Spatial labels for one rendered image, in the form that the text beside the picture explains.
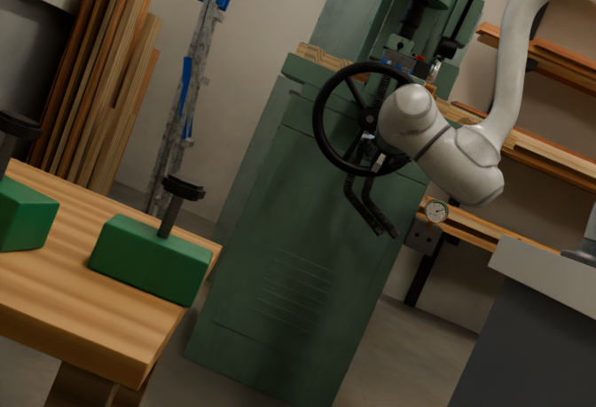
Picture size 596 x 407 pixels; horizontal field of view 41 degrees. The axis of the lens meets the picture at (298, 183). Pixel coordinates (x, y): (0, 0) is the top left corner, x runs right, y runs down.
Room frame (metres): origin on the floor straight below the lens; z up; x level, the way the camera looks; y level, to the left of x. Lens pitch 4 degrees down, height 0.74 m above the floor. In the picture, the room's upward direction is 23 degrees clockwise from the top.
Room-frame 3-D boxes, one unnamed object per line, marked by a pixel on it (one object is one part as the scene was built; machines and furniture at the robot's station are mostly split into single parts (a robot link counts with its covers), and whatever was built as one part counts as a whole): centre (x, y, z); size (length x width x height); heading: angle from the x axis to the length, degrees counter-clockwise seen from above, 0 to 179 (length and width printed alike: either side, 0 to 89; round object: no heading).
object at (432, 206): (2.14, -0.37, 0.65); 0.06 x 0.04 x 0.08; 88
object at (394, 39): (2.38, -0.12, 1.03); 0.14 x 0.07 x 0.09; 178
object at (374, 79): (2.17, -0.13, 0.91); 0.15 x 0.14 x 0.09; 88
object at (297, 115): (2.48, -0.12, 0.76); 0.57 x 0.45 x 0.09; 178
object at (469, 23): (2.57, -0.28, 1.23); 0.09 x 0.08 x 0.15; 178
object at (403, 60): (2.16, -0.14, 0.99); 0.13 x 0.11 x 0.06; 88
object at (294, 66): (2.25, -0.14, 0.87); 0.61 x 0.30 x 0.06; 88
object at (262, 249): (2.48, -0.12, 0.36); 0.58 x 0.45 x 0.71; 178
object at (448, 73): (2.54, -0.28, 1.02); 0.09 x 0.07 x 0.12; 88
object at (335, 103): (2.30, -0.11, 0.82); 0.40 x 0.21 x 0.04; 88
